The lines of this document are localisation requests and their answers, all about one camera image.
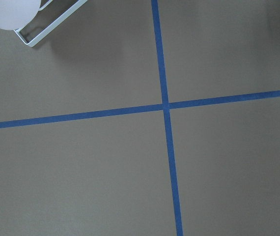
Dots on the pink plastic cup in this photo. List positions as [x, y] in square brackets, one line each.
[15, 14]

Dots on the white wire cup rack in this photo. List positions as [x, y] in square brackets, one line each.
[49, 16]

